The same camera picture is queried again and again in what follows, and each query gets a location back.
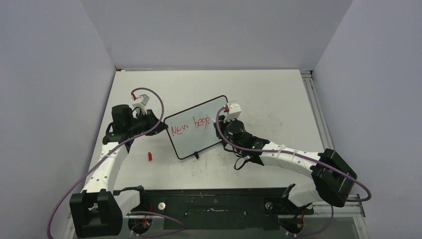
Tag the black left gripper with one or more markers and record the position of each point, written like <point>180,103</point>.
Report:
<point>150,117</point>

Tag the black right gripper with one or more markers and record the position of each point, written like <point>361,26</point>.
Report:
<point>222,124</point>

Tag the black framed small whiteboard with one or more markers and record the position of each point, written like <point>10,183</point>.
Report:
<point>191,131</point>

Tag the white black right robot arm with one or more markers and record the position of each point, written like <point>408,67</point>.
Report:
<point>331,178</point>

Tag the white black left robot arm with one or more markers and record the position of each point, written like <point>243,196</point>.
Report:
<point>95,211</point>

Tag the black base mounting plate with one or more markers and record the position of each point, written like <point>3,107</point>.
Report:
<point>217,209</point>

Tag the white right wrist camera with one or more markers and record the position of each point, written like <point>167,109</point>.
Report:
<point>233,111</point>

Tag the aluminium right side rail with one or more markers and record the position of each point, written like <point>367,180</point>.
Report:
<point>322,126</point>

